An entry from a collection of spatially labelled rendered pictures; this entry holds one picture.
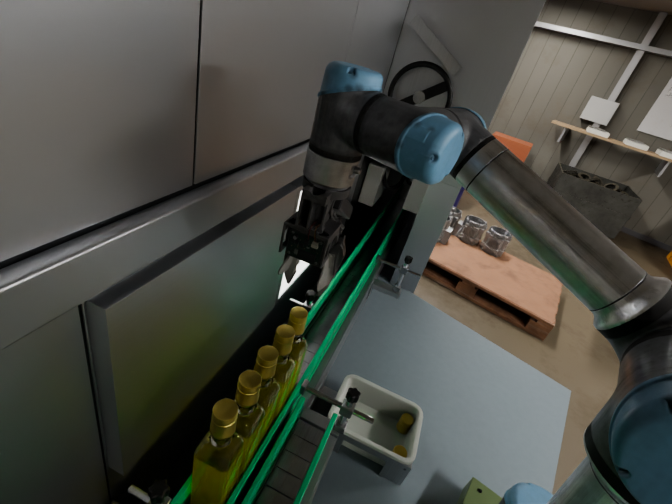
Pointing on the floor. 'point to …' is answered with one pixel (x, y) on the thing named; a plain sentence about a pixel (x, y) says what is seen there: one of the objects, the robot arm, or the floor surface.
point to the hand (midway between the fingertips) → (306, 281)
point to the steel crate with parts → (595, 197)
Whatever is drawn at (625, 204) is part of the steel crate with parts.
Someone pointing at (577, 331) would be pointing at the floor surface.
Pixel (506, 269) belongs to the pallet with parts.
